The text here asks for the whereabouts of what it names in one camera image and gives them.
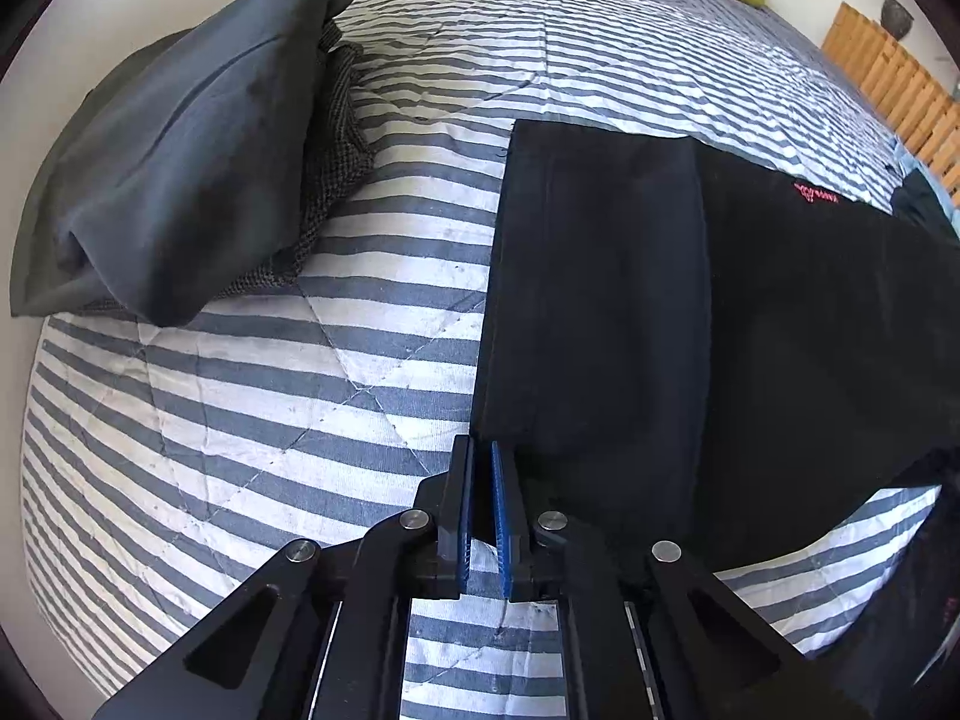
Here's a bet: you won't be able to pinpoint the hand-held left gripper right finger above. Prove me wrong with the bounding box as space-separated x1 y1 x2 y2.
491 441 875 720

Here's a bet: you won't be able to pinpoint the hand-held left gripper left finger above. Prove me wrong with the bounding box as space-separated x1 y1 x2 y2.
94 435 477 720

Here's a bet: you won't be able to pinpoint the black pants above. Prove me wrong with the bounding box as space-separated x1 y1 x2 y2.
472 118 960 698

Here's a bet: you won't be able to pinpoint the blue white striped bed quilt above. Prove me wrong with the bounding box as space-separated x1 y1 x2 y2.
22 0 946 720

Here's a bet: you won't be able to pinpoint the dark grey folded garment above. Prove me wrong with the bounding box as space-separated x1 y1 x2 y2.
9 0 359 327

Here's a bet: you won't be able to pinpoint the black garment with yellow stripes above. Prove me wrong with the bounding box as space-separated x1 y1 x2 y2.
889 169 960 241

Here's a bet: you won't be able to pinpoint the wooden slatted bed rail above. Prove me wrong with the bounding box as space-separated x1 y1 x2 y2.
821 1 960 211

